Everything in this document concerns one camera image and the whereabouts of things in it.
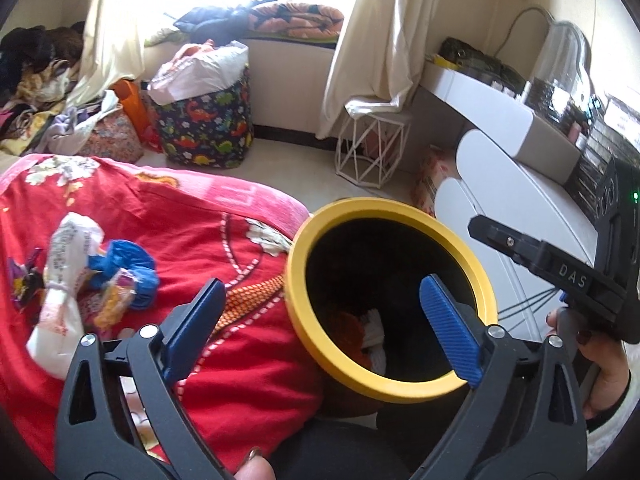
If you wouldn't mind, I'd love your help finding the cream curtain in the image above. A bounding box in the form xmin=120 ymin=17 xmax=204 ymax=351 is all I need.
xmin=315 ymin=0 xmax=447 ymax=141
xmin=80 ymin=0 xmax=168 ymax=107

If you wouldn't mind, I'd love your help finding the person's right forearm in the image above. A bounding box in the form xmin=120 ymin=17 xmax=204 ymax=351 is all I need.
xmin=585 ymin=385 xmax=632 ymax=433

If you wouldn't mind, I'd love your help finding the grey wall cable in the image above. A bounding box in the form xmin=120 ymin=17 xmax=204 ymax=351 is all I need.
xmin=494 ymin=6 xmax=551 ymax=57

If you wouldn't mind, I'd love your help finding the pale lavender garment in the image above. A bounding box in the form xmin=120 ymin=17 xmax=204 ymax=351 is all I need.
xmin=47 ymin=90 xmax=121 ymax=157

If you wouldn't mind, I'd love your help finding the dinosaur print storage basket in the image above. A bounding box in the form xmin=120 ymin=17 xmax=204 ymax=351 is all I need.
xmin=151 ymin=67 xmax=254 ymax=169

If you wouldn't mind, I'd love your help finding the white crumpled tissue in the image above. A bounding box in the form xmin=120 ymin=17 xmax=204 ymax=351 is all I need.
xmin=357 ymin=309 xmax=388 ymax=376

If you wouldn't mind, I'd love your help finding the large white plastic bag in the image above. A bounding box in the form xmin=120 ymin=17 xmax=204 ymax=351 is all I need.
xmin=147 ymin=42 xmax=249 ymax=107

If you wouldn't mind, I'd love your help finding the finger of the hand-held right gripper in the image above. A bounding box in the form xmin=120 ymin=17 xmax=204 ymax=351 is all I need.
xmin=467 ymin=215 xmax=545 ymax=273

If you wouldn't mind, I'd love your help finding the blue plastic bag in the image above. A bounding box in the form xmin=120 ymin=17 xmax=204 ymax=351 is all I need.
xmin=89 ymin=240 xmax=160 ymax=311

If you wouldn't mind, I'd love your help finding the purple snack wrapper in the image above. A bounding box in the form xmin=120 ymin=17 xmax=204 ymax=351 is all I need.
xmin=6 ymin=247 xmax=48 ymax=306

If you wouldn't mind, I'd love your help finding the orange bag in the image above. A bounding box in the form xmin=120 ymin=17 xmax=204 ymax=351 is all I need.
xmin=112 ymin=79 xmax=162 ymax=147

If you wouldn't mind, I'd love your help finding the person's right hand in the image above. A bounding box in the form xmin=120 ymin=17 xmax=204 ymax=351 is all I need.
xmin=545 ymin=311 xmax=632 ymax=421

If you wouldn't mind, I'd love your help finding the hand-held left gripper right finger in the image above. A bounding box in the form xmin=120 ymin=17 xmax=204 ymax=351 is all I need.
xmin=410 ymin=274 xmax=588 ymax=480

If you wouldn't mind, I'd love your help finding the person's left hand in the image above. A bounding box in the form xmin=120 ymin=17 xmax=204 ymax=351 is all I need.
xmin=234 ymin=447 xmax=277 ymax=480

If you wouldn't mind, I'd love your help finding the orange black patterned quilt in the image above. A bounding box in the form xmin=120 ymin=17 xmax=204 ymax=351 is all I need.
xmin=247 ymin=2 xmax=346 ymax=42

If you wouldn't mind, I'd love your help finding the clear acrylic cosmetic organizer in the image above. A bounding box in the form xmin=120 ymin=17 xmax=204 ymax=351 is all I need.
xmin=520 ymin=76 xmax=640 ymax=221

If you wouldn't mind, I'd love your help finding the red floral blanket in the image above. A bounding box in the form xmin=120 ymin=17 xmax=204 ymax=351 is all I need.
xmin=0 ymin=154 xmax=326 ymax=476

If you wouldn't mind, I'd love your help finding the white vanity desk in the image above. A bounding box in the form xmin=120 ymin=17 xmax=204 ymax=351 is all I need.
xmin=420 ymin=60 xmax=601 ymax=348

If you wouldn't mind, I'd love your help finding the orange wrapper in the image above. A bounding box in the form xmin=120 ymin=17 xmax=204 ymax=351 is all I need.
xmin=329 ymin=310 xmax=373 ymax=368

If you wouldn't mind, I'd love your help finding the dark puffer jacket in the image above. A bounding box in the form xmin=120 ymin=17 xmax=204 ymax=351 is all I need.
xmin=172 ymin=5 xmax=253 ymax=37

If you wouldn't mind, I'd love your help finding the arched vanity mirror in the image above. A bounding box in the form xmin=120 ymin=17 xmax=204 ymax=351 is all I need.
xmin=530 ymin=20 xmax=594 ymax=111

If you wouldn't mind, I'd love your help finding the yellow rimmed black trash bin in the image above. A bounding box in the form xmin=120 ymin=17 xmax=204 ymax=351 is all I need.
xmin=285 ymin=199 xmax=499 ymax=418

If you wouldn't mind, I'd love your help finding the cardboard box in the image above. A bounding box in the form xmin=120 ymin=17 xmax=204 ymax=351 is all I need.
xmin=412 ymin=145 xmax=458 ymax=217

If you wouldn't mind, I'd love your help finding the white cloth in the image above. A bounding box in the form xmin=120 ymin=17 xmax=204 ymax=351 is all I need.
xmin=345 ymin=97 xmax=401 ymax=122

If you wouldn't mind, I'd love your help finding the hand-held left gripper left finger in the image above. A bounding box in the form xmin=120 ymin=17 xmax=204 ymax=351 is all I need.
xmin=54 ymin=277 xmax=236 ymax=480

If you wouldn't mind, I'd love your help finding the black bag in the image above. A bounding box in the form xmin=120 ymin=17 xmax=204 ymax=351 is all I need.
xmin=439 ymin=37 xmax=527 ymax=87

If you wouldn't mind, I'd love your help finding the pile of clothes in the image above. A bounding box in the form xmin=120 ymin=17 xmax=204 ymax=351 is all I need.
xmin=0 ymin=22 xmax=101 ymax=156

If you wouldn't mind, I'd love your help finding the white wire side table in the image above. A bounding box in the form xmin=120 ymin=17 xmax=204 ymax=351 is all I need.
xmin=335 ymin=110 xmax=413 ymax=191

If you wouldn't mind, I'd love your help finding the floral fabric bag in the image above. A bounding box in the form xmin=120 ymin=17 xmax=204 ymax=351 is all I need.
xmin=75 ymin=105 xmax=146 ymax=164

